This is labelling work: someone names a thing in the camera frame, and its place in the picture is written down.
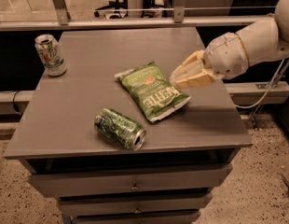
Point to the top grey drawer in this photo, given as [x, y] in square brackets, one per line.
[130, 180]

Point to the middle grey drawer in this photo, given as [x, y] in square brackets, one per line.
[143, 203]

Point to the grey metal railing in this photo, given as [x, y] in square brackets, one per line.
[33, 15]

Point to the green crushed can lying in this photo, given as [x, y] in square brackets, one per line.
[127, 132]

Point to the bottom grey drawer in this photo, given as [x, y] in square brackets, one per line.
[173, 217]

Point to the white 7up can upright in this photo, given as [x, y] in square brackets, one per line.
[50, 55]

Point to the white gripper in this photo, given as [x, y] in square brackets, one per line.
[226, 56]

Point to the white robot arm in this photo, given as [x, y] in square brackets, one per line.
[266, 40]

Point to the grey drawer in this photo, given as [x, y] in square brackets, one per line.
[143, 203]
[173, 217]
[130, 180]

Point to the green jalapeno chip bag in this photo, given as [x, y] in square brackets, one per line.
[151, 91]

